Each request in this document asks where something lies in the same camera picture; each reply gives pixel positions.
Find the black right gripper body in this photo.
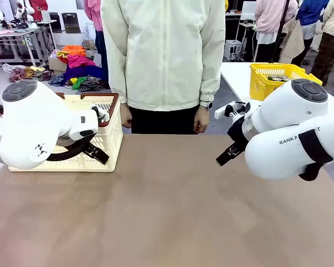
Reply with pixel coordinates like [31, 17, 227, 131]
[227, 116, 251, 153]

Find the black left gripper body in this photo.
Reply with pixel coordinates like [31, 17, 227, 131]
[57, 136, 87, 150]

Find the cream sleeved right forearm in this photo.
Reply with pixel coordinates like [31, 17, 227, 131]
[101, 52, 129, 105]

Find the cream sleeved left forearm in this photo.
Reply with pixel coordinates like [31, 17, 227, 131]
[199, 50, 226, 104]

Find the cream shopping basket brown rim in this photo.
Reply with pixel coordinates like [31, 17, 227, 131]
[8, 92, 124, 172]

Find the yellow plastic basket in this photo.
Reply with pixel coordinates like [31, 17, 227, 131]
[249, 63, 323, 102]

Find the person's left hand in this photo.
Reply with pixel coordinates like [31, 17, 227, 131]
[193, 106, 210, 134]

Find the person's right hand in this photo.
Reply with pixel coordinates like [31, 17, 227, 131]
[120, 103, 134, 129]

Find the white side table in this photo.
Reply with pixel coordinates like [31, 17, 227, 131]
[220, 61, 334, 112]

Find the green cloth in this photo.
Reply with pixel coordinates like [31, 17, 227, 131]
[70, 77, 89, 90]

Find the dark patterned cloth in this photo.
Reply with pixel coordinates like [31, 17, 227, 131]
[77, 76, 104, 92]

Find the purple cloth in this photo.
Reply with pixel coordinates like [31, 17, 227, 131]
[61, 65, 106, 86]

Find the cardboard box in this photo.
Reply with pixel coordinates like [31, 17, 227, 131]
[48, 54, 70, 76]

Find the magenta cloth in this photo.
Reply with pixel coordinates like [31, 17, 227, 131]
[66, 54, 97, 69]

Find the white machine box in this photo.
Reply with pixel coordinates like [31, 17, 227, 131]
[224, 39, 243, 61]

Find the patterned cloth heap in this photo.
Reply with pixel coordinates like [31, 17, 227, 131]
[8, 65, 56, 83]

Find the orange cloth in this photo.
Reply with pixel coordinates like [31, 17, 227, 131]
[61, 44, 87, 58]

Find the clear plastic bag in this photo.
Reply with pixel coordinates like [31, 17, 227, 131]
[2, 63, 26, 73]

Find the beige coat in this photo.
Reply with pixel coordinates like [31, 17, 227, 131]
[278, 17, 306, 65]

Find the person in cream jacket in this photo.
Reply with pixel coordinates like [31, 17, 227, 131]
[101, 0, 226, 136]

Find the grey workshop table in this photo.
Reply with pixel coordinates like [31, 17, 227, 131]
[0, 19, 58, 66]

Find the person in pink sweater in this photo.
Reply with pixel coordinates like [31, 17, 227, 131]
[254, 0, 299, 63]

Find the person in pink hoodie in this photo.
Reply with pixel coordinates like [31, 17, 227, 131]
[83, 0, 110, 84]

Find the person in red jacket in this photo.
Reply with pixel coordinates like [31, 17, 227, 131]
[29, 0, 49, 22]

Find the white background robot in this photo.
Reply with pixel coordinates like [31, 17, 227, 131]
[15, 0, 36, 23]

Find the person in blue jacket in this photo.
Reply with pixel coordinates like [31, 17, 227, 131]
[294, 0, 331, 67]

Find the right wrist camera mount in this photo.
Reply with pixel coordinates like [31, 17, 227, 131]
[214, 101, 252, 121]

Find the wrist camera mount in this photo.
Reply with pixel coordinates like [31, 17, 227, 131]
[214, 101, 252, 121]
[89, 102, 111, 123]

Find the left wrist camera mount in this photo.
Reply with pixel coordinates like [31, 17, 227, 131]
[89, 102, 111, 123]

